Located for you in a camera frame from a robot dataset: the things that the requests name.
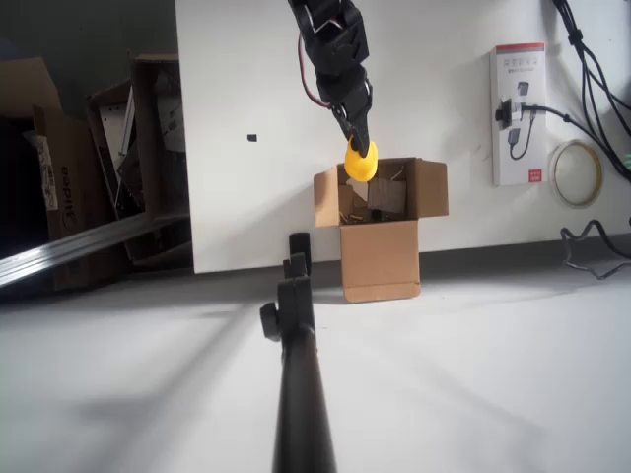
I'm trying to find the yellow rubber duck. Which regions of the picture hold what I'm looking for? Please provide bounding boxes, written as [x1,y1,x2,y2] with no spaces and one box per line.
[343,139,380,182]

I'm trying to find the small open cardboard box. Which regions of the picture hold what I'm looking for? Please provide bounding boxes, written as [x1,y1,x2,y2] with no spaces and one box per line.
[313,157,451,304]

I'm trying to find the white product packaging box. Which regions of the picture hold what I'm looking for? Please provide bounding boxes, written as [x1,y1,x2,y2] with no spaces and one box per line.
[489,41,552,187]

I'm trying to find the grey cardboard piece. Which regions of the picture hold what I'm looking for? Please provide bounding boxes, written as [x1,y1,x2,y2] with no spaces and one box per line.
[367,176,406,216]

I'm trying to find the small black white adapter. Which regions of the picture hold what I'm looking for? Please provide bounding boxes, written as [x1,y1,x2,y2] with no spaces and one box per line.
[494,97,525,130]

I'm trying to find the open carton with metal parts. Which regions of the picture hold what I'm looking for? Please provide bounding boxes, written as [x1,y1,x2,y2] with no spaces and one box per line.
[87,52,191,267]

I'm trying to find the clear tape roll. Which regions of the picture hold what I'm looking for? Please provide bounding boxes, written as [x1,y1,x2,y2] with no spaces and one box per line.
[547,139,604,210]

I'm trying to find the perforated metal plate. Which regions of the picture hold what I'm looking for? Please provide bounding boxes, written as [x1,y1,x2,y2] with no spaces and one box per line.
[98,91,137,169]

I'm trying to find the large brown Midea carton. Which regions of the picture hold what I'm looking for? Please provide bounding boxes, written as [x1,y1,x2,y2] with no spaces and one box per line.
[0,57,134,292]

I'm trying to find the white label sticker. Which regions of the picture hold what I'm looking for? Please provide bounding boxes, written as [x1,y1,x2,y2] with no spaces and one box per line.
[22,130,60,211]

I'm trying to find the red servo wire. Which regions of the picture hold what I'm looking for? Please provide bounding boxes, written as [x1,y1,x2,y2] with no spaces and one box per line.
[297,34,337,110]

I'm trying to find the black adapter cable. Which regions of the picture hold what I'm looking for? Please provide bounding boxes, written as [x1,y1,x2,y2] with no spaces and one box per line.
[520,101,631,179]

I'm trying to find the wavy black cable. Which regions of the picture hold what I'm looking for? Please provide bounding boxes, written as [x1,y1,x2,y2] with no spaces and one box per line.
[560,220,631,281]

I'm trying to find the black camera stand pole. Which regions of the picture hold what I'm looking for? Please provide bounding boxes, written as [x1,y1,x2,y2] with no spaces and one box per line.
[259,232,339,473]

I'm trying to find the silver aluminium rail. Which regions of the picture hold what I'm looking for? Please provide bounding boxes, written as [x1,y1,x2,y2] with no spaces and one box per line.
[0,212,191,292]

